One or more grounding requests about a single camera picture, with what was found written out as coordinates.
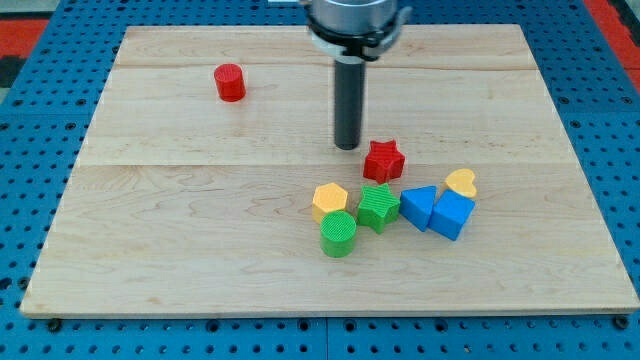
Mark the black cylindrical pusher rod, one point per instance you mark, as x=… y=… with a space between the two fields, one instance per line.
x=349 y=91

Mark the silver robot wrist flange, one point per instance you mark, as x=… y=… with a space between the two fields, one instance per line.
x=355 y=30

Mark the red star block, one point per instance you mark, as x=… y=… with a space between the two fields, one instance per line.
x=383 y=162

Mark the red cylinder block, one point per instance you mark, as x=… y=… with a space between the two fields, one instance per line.
x=230 y=83

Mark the yellow hexagon block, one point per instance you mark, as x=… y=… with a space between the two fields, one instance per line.
x=328 y=198

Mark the green star block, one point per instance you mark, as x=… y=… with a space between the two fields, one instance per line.
x=378 y=207

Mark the blue triangle block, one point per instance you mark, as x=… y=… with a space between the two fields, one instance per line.
x=416 y=205

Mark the yellow heart block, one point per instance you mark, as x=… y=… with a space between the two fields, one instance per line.
x=461 y=181

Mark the green cylinder block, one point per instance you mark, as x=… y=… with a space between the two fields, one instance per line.
x=337 y=231

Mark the blue cube block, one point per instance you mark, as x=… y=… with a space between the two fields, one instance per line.
x=450 y=214

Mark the light wooden board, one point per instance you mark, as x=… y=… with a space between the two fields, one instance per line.
x=182 y=205

